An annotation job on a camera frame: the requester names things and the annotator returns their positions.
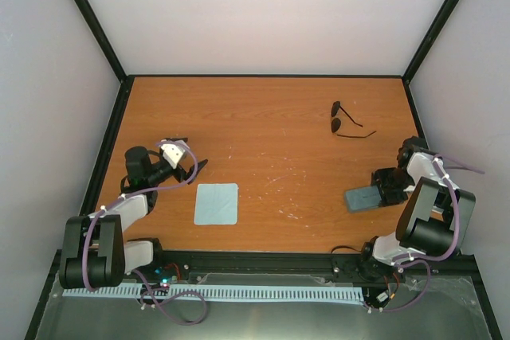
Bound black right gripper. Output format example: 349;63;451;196
371;167;414;206

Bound grey-blue glasses case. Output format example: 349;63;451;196
344;186;382;213

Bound dark round sunglasses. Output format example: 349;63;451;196
330;100;376;139

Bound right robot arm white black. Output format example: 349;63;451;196
345;136;476;282

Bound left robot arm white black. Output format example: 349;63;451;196
59;138;208;291

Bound light blue cleaning cloth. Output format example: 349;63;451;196
194;183;238;225

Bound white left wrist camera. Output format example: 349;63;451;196
160;145;189;169

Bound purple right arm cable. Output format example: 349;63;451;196
364;154;486;314

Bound black mounting rail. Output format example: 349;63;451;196
51;248;478;286

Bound light blue slotted cable duct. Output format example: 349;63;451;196
62;283;363;305

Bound black corner frame post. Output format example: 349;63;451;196
49;0;129;83
402;0;486;83

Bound black right corner frame post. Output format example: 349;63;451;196
402;0;486;83

